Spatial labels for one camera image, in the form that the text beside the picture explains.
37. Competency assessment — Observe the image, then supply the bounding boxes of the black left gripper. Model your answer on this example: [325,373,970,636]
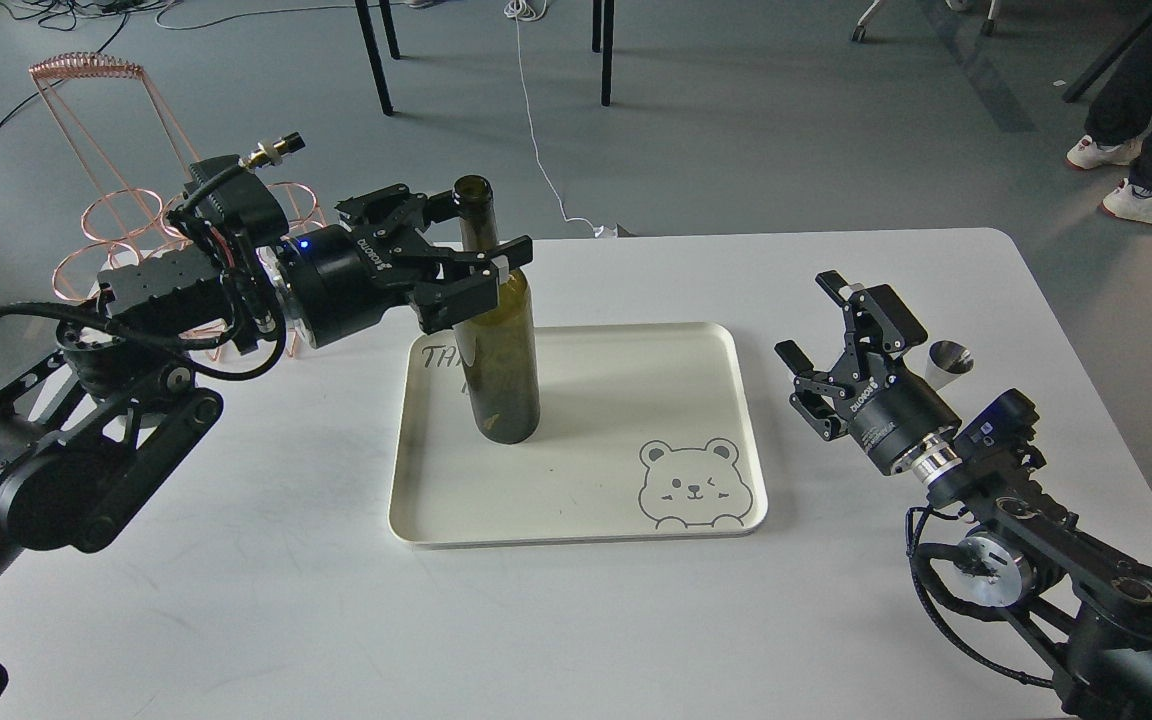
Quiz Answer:
[274,184,532,348]

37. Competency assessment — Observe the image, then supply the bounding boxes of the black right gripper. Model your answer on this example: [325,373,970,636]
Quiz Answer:
[774,270,963,477]

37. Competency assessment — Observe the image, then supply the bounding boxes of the silver metal jigger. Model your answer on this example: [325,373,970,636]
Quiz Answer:
[923,340,975,391]

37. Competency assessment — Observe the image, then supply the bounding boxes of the dark green wine bottle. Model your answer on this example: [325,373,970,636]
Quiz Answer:
[452,176,540,445]

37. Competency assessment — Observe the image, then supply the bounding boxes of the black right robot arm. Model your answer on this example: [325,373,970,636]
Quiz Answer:
[776,272,1152,719]

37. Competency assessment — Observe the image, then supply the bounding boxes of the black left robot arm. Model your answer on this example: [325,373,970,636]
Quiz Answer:
[0,132,532,577]

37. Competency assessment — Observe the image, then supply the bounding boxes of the cream bear serving tray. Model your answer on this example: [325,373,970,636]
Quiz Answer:
[389,323,768,547]

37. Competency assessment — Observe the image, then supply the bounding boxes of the black table legs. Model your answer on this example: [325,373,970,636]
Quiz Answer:
[354,0,617,118]

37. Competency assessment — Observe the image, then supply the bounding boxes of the white cable on floor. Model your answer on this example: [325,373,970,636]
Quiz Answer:
[503,0,619,238]

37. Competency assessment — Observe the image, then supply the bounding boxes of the copper wire wine rack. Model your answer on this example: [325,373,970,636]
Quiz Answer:
[29,53,332,363]

